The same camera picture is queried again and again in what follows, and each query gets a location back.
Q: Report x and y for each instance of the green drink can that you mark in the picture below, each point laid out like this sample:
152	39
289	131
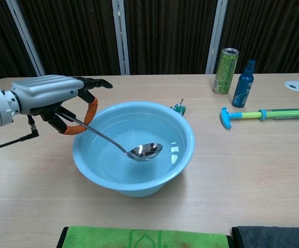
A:
225	72

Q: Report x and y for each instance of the dark grey towel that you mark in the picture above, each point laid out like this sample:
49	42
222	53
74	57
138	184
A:
273	237

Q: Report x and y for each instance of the green microfiber towel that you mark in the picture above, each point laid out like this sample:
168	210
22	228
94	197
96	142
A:
144	237

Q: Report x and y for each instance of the white partition post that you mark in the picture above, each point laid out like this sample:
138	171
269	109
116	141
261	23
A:
216	36
26	36
121	36

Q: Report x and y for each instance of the light blue plastic basin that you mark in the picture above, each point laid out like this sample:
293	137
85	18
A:
108	165

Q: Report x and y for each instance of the silver metal ladle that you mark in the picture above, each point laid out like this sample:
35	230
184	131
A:
145	152

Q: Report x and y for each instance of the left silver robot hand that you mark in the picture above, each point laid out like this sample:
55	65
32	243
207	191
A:
43	93

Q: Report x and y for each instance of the green and blue water pump toy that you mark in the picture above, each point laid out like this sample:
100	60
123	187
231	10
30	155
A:
276	114

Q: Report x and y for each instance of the small green circuit board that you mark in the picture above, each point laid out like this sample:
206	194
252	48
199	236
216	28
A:
179	108

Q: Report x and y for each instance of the dark blue spray bottle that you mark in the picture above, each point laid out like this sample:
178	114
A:
243	87

